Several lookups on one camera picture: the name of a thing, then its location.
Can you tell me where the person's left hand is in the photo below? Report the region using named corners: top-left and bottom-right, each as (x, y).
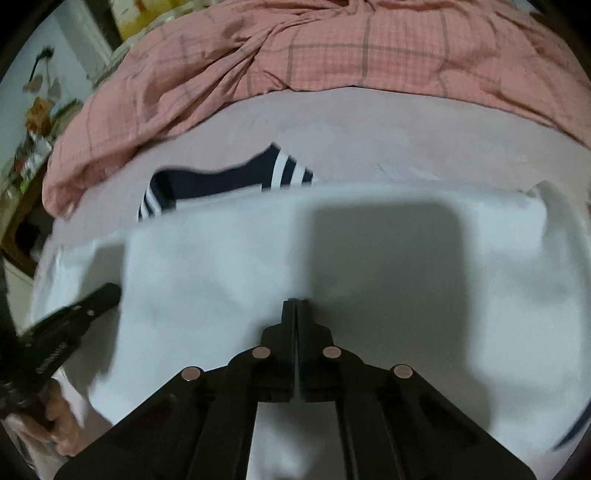
top-left (7, 381), bottom-right (86, 457)

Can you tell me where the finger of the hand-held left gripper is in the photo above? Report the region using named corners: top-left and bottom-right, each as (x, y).
top-left (28, 282), bottom-right (122, 340)

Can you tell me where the pink plaid blanket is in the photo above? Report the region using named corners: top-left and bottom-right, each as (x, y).
top-left (41, 0), bottom-right (591, 220)

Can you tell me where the orange paper bag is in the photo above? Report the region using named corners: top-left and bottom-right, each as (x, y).
top-left (25, 99), bottom-right (54, 134)

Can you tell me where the wall lamp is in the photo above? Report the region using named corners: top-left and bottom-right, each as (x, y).
top-left (23, 46), bottom-right (61, 97)

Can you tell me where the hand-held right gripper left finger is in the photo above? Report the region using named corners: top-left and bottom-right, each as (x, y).
top-left (53, 299), bottom-right (298, 480)

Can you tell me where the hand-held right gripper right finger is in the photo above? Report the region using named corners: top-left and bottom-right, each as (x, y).
top-left (296, 299), bottom-right (539, 480)

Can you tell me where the wooden desk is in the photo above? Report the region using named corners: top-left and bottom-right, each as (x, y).
top-left (0, 157), bottom-right (54, 278)

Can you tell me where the white and navy jacket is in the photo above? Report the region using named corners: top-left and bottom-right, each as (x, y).
top-left (30, 143), bottom-right (591, 480)

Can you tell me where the tree print curtain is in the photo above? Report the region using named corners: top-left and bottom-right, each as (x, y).
top-left (111, 0), bottom-right (185, 42)

